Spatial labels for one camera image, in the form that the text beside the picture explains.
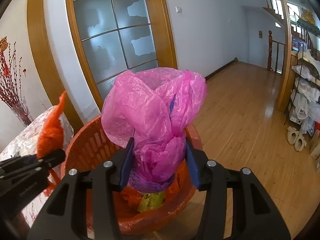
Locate white tissue paper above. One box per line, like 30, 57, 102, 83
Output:
11, 135, 39, 157

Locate knotted orange plastic bag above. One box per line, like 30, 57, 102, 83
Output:
36, 90, 68, 198

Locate green plastic bag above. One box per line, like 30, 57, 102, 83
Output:
137, 191, 165, 213

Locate pink plastic bag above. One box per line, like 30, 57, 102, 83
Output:
101, 67, 207, 193

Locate floral pink tablecloth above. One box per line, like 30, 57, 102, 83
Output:
1, 107, 74, 226

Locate glass vase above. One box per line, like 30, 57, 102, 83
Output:
11, 97, 33, 127

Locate orange lined laundry basket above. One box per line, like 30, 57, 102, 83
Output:
61, 116, 196, 235

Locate white slippers pair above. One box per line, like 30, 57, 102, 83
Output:
287, 126, 307, 152

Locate red berry branches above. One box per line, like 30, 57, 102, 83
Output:
0, 41, 23, 108

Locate metal storage rack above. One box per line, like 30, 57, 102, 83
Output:
286, 45, 319, 136

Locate red hanging ornament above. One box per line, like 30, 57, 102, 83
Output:
0, 36, 9, 77

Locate wooden stair railing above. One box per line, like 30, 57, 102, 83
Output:
267, 30, 285, 74

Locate frosted glass door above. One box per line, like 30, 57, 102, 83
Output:
73, 0, 158, 99

